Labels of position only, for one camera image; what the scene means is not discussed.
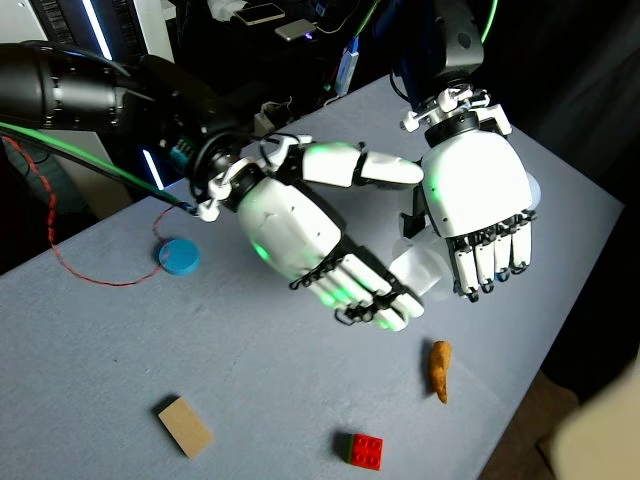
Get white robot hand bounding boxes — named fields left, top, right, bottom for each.
left=399, top=127, right=544, bottom=305
left=234, top=141, right=426, bottom=334

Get large clear plastic syringe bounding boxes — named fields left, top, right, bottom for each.
left=391, top=172, right=545, bottom=303

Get blue round disc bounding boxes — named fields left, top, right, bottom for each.
left=158, top=237, right=202, bottom=277

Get black curtain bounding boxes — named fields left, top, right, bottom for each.
left=479, top=0, right=640, bottom=406

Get grey table cloth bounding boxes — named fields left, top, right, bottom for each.
left=0, top=74, right=625, bottom=480

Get orange-brown toy food piece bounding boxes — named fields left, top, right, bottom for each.
left=428, top=340, right=454, bottom=404

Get silver power bank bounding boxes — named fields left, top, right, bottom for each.
left=274, top=18, right=318, bottom=44

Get smartphone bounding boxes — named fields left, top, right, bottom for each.
left=234, top=2, right=287, bottom=26

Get tan wooden block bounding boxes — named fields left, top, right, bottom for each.
left=157, top=396, right=215, bottom=460

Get red and green toy brick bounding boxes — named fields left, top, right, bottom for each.
left=342, top=432, right=385, bottom=472

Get pale beige rounded object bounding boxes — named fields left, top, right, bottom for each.
left=537, top=367, right=640, bottom=480

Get green cable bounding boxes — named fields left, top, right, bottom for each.
left=0, top=121, right=197, bottom=212
left=478, top=0, right=501, bottom=47

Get white cable adapter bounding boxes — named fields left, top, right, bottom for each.
left=335, top=35, right=362, bottom=96

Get red braided cable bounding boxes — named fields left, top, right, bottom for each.
left=3, top=135, right=177, bottom=288

